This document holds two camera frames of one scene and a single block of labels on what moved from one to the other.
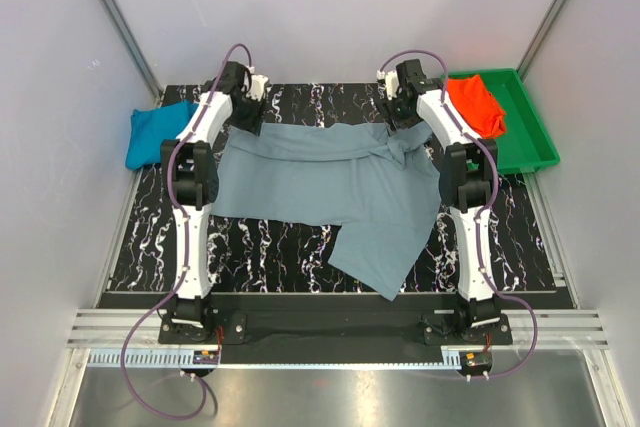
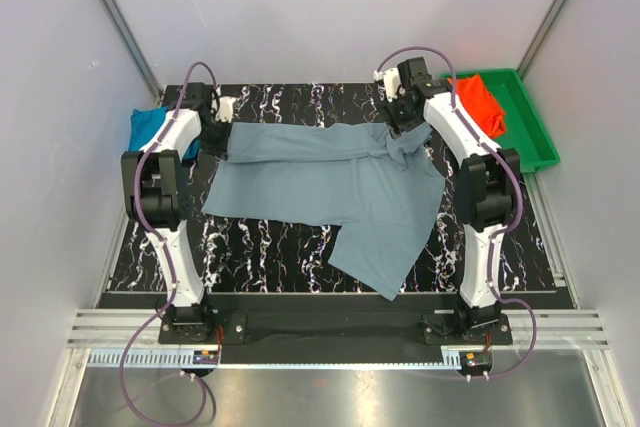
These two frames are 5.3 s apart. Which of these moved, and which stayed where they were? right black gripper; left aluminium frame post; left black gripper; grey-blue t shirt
Moved: left black gripper
Stayed: grey-blue t shirt; right black gripper; left aluminium frame post
